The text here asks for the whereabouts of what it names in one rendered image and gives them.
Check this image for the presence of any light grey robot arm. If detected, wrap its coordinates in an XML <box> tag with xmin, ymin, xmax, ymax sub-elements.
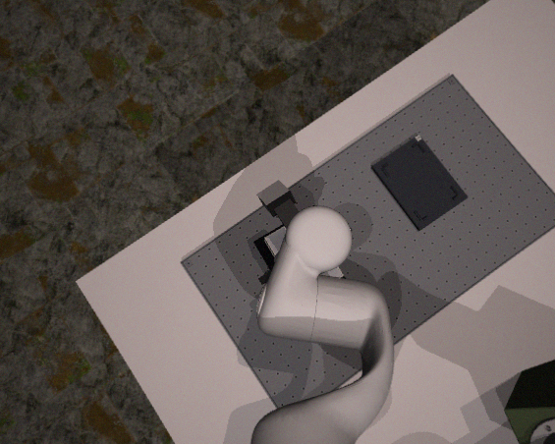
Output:
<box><xmin>250</xmin><ymin>180</ymin><xmax>394</xmax><ymax>444</ymax></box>

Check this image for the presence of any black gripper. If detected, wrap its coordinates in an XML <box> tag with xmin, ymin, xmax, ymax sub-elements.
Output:
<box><xmin>258</xmin><ymin>252</ymin><xmax>279</xmax><ymax>285</ymax></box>

